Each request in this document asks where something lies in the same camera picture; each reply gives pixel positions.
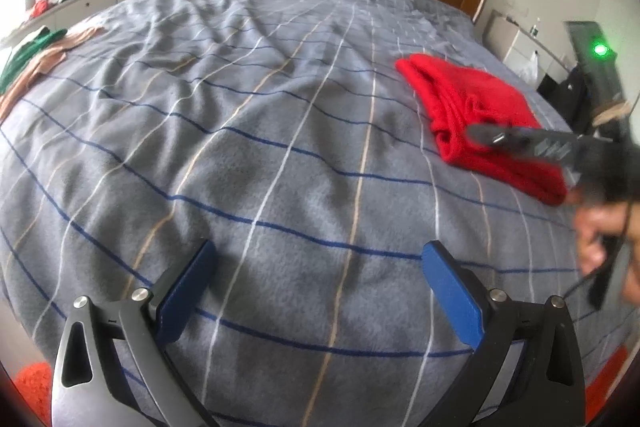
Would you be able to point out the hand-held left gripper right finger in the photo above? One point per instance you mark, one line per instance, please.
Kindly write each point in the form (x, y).
(452, 292)

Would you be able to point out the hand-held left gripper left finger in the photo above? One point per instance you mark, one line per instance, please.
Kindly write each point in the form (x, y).
(185, 292)

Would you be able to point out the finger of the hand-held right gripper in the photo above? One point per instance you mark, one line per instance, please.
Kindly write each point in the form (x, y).
(525, 139)

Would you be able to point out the red sweater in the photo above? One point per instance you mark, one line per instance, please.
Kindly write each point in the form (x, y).
(450, 92)

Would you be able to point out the person's right hand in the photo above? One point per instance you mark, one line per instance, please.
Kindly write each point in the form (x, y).
(587, 237)

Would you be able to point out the white plastic bag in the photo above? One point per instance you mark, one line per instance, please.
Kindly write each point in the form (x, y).
(530, 67)

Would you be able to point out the white nightstand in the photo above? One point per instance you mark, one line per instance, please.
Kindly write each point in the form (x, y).
(510, 37)

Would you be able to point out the grey plaid bed blanket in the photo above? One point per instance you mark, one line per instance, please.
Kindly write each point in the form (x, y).
(275, 157)

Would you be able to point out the beige garment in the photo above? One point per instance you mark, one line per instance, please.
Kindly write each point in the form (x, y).
(45, 62)

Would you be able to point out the green garment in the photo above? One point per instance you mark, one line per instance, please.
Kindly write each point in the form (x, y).
(25, 52)

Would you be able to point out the white dresser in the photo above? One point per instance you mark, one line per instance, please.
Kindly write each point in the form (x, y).
(85, 7)

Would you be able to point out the small red cloth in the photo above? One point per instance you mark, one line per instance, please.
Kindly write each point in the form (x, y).
(41, 8)

